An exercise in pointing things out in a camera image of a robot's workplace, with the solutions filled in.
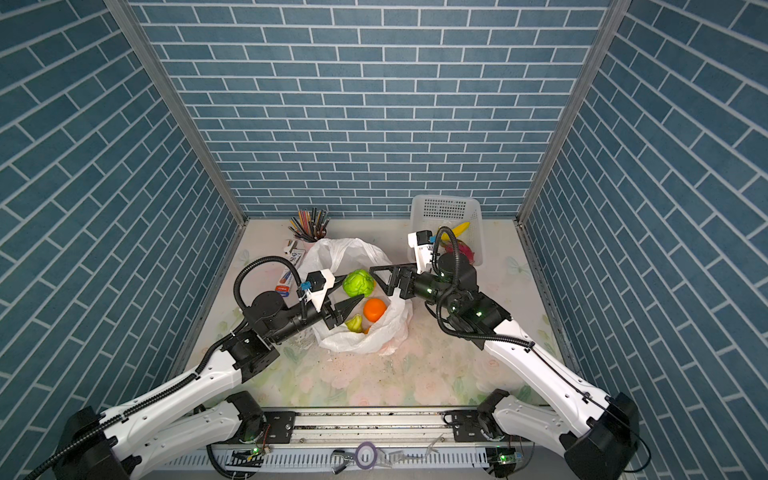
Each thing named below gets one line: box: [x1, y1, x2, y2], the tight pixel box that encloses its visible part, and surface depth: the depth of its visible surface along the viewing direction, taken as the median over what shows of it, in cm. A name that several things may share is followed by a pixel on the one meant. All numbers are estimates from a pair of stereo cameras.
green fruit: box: [342, 269, 375, 297], surface depth 67 cm
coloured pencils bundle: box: [287, 207, 331, 242], surface depth 103 cm
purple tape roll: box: [355, 441, 378, 470], surface depth 72 cm
